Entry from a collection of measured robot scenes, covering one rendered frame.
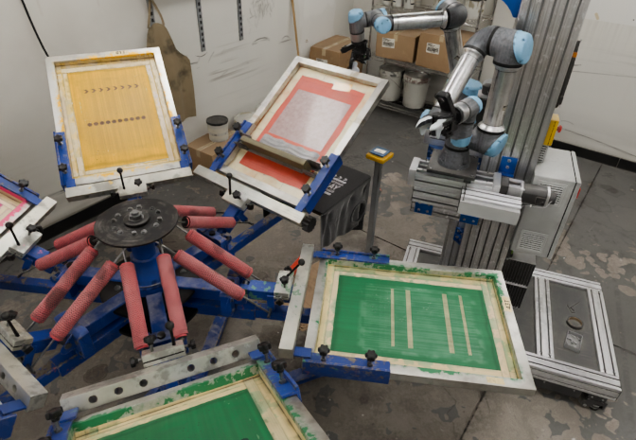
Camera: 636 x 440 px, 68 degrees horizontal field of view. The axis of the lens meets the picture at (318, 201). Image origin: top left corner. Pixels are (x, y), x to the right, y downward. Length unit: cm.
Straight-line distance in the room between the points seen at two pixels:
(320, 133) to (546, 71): 105
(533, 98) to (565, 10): 37
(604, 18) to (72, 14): 450
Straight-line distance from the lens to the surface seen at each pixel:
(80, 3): 387
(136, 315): 171
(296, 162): 218
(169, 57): 426
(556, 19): 228
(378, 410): 281
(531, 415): 303
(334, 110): 243
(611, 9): 536
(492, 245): 277
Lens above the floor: 237
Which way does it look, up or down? 34 degrees down
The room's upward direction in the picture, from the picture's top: 2 degrees clockwise
